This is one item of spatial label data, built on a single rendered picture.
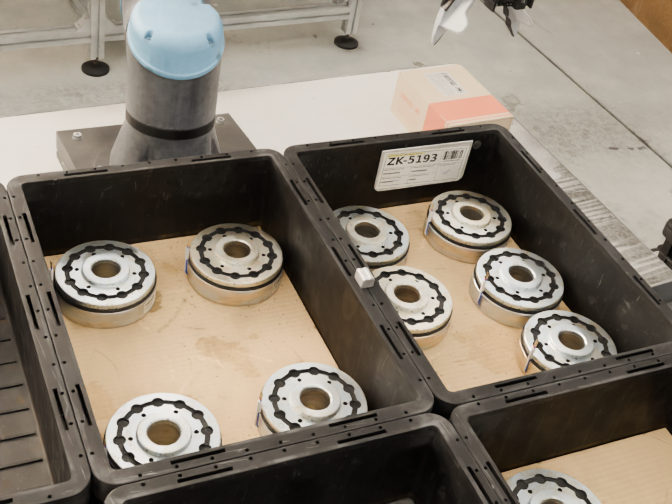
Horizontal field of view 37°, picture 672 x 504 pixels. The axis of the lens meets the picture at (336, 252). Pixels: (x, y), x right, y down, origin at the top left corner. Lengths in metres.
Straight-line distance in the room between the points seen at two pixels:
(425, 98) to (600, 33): 2.31
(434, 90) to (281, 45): 1.70
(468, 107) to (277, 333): 0.67
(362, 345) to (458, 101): 0.72
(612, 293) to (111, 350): 0.53
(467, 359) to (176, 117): 0.48
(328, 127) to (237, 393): 0.72
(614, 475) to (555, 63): 2.64
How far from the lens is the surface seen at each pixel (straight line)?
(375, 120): 1.67
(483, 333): 1.13
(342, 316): 1.01
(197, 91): 1.28
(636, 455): 1.07
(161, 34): 1.26
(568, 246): 1.18
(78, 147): 1.44
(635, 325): 1.12
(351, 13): 3.30
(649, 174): 3.14
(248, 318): 1.08
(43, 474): 0.94
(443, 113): 1.58
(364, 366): 0.99
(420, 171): 1.25
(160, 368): 1.02
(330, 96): 1.71
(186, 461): 0.82
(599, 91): 3.49
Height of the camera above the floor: 1.58
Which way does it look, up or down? 39 degrees down
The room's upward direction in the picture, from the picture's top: 12 degrees clockwise
